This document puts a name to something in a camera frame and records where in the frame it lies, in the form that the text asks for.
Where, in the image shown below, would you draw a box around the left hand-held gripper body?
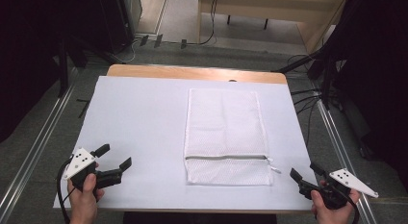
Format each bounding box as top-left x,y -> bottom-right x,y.
63,147 -> 124,193

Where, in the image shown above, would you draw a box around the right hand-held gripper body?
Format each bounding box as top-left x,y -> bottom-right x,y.
297,167 -> 380,211

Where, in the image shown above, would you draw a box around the person's right hand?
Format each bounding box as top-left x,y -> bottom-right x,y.
310,180 -> 361,224

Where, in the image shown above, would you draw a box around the person's left hand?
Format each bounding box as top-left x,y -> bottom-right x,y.
66,162 -> 106,224

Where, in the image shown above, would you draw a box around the white table mat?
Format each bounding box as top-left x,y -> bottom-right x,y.
52,75 -> 319,212

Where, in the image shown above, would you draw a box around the white mesh laundry bag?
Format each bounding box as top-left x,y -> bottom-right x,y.
183,87 -> 282,187

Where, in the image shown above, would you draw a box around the black metal stand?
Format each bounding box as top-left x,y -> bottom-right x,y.
54,33 -> 123,98
270,45 -> 345,112

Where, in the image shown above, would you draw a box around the wooden table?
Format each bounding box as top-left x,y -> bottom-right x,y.
106,63 -> 289,86

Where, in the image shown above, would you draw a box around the black curtain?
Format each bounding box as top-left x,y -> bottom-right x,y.
326,0 -> 408,193
0,0 -> 107,144

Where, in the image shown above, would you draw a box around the black equipment cabinet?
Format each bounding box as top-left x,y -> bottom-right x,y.
97,0 -> 143,54

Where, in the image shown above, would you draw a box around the light wooden bench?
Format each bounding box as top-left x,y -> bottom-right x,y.
197,0 -> 349,55

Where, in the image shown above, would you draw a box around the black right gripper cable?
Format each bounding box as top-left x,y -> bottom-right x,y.
331,184 -> 361,224

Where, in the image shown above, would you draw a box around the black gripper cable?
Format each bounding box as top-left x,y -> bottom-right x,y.
56,157 -> 75,224
331,184 -> 361,224

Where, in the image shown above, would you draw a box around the metal floor rail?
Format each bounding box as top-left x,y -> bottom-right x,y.
316,90 -> 378,224
0,65 -> 80,220

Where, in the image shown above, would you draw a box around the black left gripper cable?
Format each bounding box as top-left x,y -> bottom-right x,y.
56,157 -> 75,224

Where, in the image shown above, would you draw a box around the black floor cables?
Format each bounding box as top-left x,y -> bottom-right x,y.
287,54 -> 341,148

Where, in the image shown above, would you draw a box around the white floor cable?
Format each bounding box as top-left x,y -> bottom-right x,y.
110,37 -> 142,64

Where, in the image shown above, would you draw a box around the black hanging cable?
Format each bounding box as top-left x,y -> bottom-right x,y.
186,0 -> 219,46

